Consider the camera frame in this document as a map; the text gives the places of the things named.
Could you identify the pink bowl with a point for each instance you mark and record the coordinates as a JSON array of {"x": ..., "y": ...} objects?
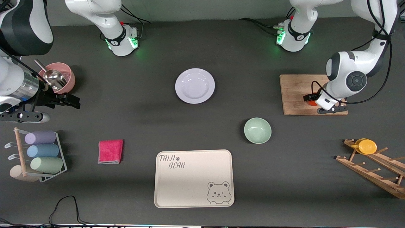
[{"x": 69, "y": 82}]

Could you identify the blue cup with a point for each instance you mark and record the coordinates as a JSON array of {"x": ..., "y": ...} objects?
[{"x": 43, "y": 150}]

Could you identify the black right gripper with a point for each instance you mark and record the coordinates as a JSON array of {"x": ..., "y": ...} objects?
[{"x": 45, "y": 97}]

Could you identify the metal scoop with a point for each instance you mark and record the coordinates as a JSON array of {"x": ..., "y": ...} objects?
[{"x": 55, "y": 79}]

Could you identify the wooden peg drying rack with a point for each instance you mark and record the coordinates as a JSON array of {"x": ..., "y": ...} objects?
[{"x": 370, "y": 175}]

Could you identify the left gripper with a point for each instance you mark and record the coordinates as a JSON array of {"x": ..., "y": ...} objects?
[{"x": 310, "y": 97}]

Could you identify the beige cup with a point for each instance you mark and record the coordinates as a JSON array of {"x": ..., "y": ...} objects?
[{"x": 17, "y": 174}]

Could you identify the wooden cutting board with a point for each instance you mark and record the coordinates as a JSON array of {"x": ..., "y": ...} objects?
[{"x": 294, "y": 91}]

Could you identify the purple cup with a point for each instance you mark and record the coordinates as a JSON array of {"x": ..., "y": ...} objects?
[{"x": 40, "y": 137}]

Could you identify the beige bear print tray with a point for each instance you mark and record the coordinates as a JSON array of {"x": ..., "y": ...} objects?
[{"x": 190, "y": 180}]

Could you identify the pale lavender round plate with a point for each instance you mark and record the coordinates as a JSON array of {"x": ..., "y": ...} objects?
[{"x": 195, "y": 85}]

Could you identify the wooden rack rod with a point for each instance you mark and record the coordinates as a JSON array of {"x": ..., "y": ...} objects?
[{"x": 20, "y": 148}]

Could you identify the pink folded cloth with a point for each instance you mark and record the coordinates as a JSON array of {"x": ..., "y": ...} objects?
[{"x": 110, "y": 151}]

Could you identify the yellow cup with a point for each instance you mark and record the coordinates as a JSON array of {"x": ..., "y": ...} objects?
[{"x": 367, "y": 147}]

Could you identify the green cup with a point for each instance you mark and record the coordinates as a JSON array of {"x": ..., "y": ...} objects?
[{"x": 46, "y": 165}]

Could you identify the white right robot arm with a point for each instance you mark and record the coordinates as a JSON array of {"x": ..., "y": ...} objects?
[{"x": 107, "y": 15}]

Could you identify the light green bowl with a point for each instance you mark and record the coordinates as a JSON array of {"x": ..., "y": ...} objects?
[{"x": 257, "y": 130}]

